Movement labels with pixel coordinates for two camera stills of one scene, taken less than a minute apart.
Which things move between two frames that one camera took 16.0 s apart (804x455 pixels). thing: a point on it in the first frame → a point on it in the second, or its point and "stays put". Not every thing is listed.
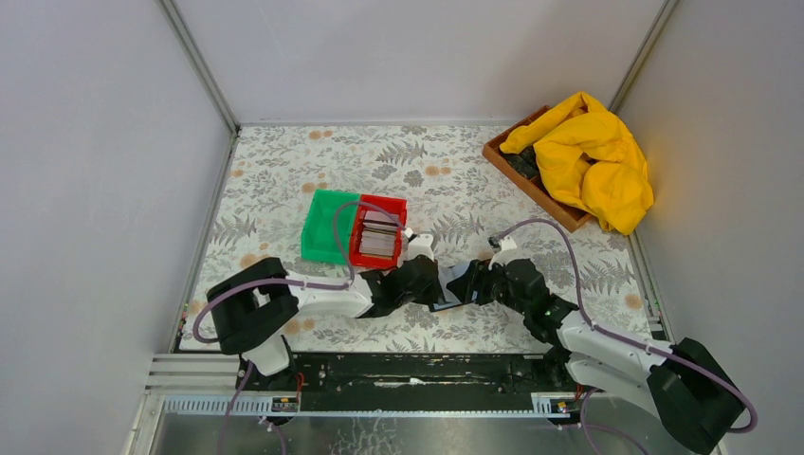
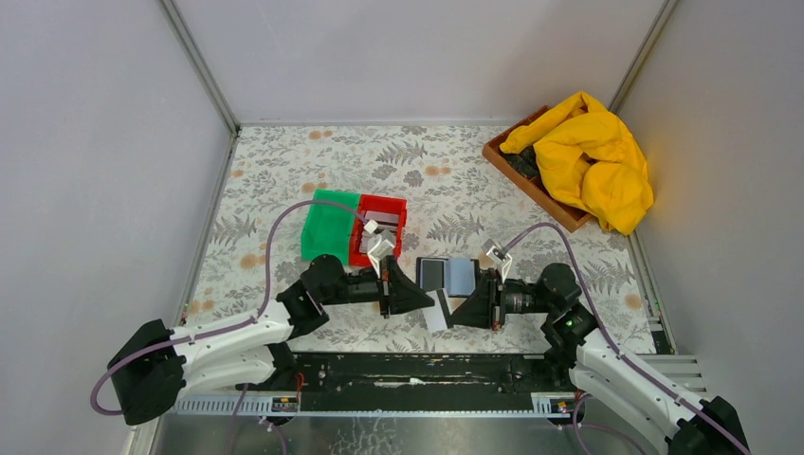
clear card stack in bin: (378, 234) stays put
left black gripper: (432, 294) → (397, 291)
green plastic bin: (318, 239) stays put
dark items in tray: (525, 162) stays put
